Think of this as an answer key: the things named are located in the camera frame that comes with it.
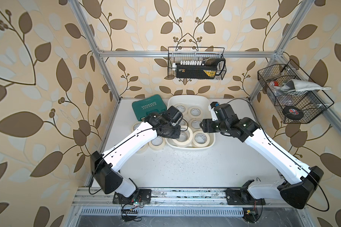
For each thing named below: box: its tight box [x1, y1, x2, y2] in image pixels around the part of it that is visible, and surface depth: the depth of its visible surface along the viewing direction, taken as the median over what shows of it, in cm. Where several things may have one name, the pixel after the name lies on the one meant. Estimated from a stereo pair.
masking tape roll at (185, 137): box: [172, 125, 194, 148], surface depth 73 cm
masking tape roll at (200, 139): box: [191, 130, 210, 148], surface depth 91 cm
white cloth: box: [273, 78, 332, 93], surface depth 63 cm
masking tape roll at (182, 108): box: [173, 103, 188, 115], surface depth 114 cm
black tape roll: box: [282, 105, 305, 121], surface depth 73 cm
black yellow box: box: [175, 58, 226, 79], surface depth 86 cm
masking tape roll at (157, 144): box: [148, 135, 166, 151], surface depth 93 cm
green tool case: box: [131, 94, 168, 122], surface depth 114 cm
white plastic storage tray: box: [165, 95, 216, 150], surface depth 98 cm
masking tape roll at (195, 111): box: [190, 107, 201, 117], surface depth 114 cm
